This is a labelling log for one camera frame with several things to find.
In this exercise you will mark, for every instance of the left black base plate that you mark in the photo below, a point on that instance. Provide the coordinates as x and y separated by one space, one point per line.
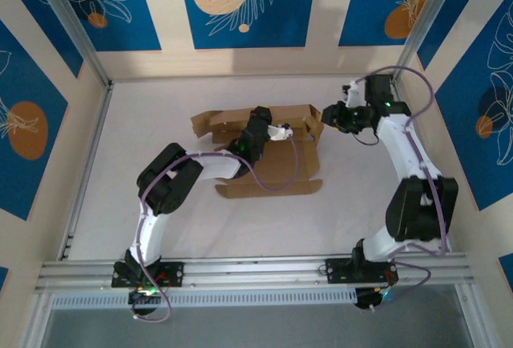
172 273

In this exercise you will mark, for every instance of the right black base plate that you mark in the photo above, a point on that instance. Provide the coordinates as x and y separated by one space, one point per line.
340 269

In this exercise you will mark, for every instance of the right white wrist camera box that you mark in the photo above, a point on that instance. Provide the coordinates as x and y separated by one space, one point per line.
352 95

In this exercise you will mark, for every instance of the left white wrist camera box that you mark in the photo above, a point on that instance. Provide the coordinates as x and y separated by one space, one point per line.
278 132

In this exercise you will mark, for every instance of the long aluminium mounting rail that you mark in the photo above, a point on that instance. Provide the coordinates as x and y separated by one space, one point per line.
248 269

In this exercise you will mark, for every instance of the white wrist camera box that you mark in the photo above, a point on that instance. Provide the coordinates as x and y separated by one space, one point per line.
352 95
278 132

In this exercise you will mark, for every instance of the aluminium side rail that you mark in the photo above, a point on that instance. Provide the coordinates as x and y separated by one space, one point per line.
441 163
86 171

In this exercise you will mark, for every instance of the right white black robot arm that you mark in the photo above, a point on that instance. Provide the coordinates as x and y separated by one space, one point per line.
421 207

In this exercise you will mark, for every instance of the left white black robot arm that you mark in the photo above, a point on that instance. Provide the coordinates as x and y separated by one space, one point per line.
168 179

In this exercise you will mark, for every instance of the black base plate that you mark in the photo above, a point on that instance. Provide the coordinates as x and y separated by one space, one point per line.
340 269
172 273

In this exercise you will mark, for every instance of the brown cardboard paper box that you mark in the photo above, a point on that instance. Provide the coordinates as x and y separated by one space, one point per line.
280 163

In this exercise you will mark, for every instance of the blue floral wall panel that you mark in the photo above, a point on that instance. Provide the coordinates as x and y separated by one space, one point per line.
44 23
461 155
24 83
280 23
3 280
368 11
508 269
453 23
116 31

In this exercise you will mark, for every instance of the thin aluminium edge rail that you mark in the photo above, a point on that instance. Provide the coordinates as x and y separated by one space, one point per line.
248 79

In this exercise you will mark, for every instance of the aluminium frame post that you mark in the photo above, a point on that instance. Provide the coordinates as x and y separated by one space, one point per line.
68 15
429 15

